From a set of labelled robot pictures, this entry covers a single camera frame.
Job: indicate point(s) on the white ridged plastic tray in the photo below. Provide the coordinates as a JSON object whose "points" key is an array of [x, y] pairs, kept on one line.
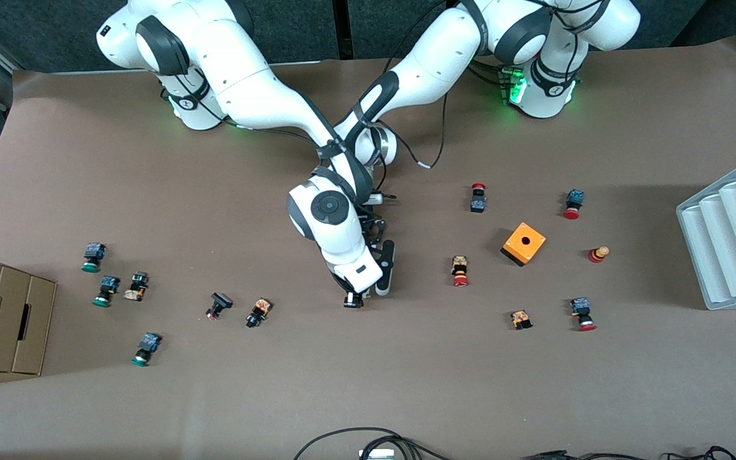
{"points": [[732, 236]]}

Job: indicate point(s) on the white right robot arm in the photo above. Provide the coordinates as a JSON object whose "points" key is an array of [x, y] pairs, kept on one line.
{"points": [[246, 76]]}

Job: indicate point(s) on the red pushbutton blue contact block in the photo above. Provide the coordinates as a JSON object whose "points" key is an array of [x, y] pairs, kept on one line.
{"points": [[478, 204], [580, 306], [574, 199]]}

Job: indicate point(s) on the orange button enclosure box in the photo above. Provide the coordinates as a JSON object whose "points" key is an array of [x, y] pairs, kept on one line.
{"points": [[524, 243]]}

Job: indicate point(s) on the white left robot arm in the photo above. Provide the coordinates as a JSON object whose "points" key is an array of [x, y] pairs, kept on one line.
{"points": [[432, 64]]}

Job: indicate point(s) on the black red pushbutton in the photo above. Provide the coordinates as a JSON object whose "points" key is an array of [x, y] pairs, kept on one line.
{"points": [[220, 300]]}

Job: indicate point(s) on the green pushbutton blue contact block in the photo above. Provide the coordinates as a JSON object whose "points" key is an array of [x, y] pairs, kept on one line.
{"points": [[149, 343], [94, 250], [109, 284]]}

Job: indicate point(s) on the brown cardboard box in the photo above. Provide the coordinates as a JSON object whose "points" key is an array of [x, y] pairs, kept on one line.
{"points": [[4, 319]]}

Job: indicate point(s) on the red pushbutton orange contact block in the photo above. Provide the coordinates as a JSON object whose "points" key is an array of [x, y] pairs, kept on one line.
{"points": [[460, 265]]}

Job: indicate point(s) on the brown paper table cover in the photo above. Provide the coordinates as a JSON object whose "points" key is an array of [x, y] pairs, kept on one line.
{"points": [[368, 370]]}

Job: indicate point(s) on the black pushbutton orange contact block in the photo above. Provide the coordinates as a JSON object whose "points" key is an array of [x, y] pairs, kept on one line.
{"points": [[138, 281], [259, 310]]}

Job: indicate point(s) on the red yellow button head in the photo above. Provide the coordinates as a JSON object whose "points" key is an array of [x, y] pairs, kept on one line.
{"points": [[597, 255]]}

